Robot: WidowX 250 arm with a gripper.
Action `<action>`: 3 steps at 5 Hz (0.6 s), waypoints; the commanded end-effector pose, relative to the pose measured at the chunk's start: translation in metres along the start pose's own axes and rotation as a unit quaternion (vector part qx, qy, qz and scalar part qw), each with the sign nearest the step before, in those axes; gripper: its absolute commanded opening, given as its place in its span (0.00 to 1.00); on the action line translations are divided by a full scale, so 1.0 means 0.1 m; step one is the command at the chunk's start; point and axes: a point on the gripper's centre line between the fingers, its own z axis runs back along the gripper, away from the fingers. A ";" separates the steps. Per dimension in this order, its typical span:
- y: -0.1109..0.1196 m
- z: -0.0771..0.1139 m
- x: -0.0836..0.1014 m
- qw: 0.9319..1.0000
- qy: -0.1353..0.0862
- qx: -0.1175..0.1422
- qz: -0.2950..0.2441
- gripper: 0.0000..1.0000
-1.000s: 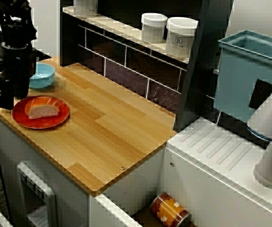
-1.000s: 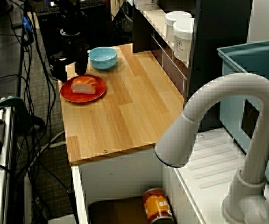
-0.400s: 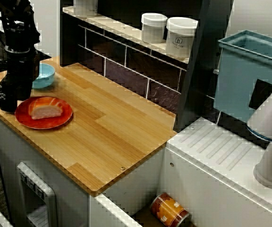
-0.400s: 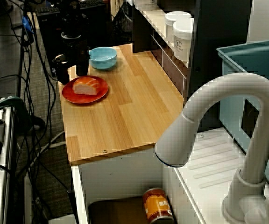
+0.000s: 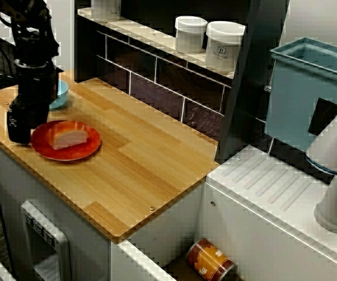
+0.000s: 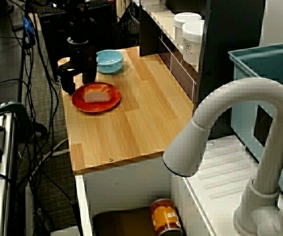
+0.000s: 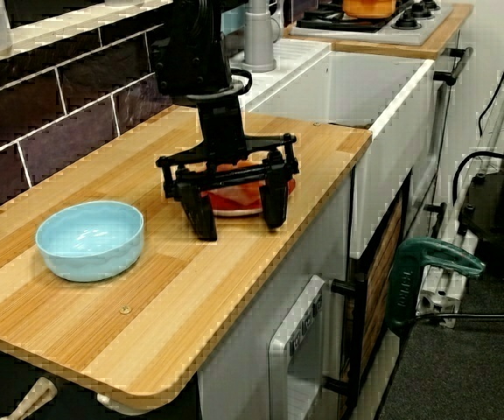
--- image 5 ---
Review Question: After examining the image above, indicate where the plain white lidded jar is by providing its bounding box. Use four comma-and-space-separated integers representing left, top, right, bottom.
174, 16, 208, 55

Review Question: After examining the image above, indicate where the white jar with print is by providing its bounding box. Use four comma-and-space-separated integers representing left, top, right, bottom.
205, 20, 246, 73

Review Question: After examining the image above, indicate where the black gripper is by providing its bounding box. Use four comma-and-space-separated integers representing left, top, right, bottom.
6, 62, 59, 145

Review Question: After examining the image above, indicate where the cream shelf ledge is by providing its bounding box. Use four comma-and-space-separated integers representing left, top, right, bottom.
77, 7, 236, 80

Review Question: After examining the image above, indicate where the light blue bowl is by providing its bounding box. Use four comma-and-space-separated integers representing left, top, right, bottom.
49, 79, 69, 111

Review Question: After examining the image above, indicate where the orange soup can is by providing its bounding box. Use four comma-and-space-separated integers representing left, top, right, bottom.
185, 237, 236, 281

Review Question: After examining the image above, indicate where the white dispenser panel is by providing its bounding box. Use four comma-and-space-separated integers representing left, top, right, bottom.
20, 200, 71, 281

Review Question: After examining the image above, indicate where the orange round plate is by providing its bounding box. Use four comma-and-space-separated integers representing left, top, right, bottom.
30, 119, 102, 162

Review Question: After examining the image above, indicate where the teal plastic bin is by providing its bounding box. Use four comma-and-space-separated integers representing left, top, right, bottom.
264, 37, 337, 153

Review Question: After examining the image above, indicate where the grey toy faucet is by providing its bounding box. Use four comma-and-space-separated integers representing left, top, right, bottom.
304, 86, 337, 235

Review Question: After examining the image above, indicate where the salmon sushi toy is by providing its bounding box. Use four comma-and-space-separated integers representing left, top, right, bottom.
49, 121, 90, 150

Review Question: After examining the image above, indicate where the white toy sink unit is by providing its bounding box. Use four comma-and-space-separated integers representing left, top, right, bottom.
111, 145, 337, 281

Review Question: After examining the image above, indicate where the dark grey upright panel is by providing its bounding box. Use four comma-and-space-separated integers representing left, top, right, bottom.
215, 0, 291, 165

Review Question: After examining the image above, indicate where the white kitchen cabinet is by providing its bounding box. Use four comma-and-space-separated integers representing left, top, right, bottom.
0, 137, 112, 281

